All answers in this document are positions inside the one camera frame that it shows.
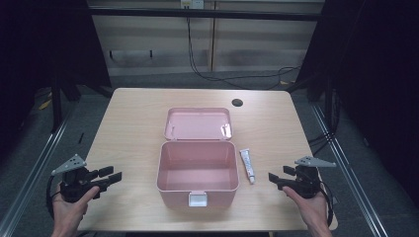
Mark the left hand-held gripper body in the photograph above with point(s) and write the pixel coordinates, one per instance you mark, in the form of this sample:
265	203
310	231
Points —
74	184

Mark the white ointment tube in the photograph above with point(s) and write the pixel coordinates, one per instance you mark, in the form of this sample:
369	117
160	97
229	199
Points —
247	163

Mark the black metal stand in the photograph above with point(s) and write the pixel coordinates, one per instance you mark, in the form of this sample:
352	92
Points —
56	105
328	105

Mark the person's left hand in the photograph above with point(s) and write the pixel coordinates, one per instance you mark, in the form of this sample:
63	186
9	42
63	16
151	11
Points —
69	214

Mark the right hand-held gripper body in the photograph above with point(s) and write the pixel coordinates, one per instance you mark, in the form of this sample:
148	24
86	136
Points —
308	182

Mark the person's right hand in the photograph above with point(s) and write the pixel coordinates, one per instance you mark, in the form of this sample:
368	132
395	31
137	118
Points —
311	210

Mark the black horizontal frame bar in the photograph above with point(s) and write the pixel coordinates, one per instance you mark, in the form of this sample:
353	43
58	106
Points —
204	14

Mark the white wall socket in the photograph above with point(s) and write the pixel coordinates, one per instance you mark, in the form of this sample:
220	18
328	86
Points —
192	4

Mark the yellow floor tape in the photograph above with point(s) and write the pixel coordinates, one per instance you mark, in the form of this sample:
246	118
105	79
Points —
44	104

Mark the small black floor piece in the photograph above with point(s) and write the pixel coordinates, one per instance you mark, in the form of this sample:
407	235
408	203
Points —
80	138

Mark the metal floor rail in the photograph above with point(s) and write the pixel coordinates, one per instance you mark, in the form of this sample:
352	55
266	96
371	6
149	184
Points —
349	177
29	184

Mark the black curtain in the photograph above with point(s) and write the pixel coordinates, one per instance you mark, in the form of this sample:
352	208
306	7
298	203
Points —
372	82
42	42

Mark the pink storage box with lid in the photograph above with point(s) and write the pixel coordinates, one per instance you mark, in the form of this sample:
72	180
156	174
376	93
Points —
197	164

